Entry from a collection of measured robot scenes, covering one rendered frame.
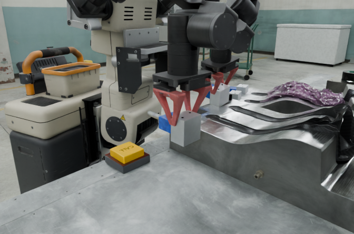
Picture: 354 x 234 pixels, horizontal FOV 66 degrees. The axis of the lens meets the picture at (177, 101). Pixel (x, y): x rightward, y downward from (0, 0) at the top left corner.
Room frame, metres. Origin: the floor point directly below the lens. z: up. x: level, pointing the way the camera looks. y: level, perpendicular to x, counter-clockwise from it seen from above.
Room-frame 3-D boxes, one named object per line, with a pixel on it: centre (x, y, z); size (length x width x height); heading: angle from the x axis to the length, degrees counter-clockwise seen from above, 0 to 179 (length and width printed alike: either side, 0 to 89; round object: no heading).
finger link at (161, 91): (0.50, 0.00, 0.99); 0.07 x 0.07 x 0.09; 46
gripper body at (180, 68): (0.51, -0.01, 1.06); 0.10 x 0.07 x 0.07; 136
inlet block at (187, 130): (0.54, 0.02, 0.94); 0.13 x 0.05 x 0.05; 46
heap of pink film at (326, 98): (0.91, -0.43, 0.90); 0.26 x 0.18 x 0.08; 63
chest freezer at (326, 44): (7.09, -3.39, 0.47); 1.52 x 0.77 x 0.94; 43
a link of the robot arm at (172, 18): (0.51, -0.02, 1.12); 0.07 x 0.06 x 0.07; 40
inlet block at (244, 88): (1.08, -0.22, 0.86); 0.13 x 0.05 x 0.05; 63
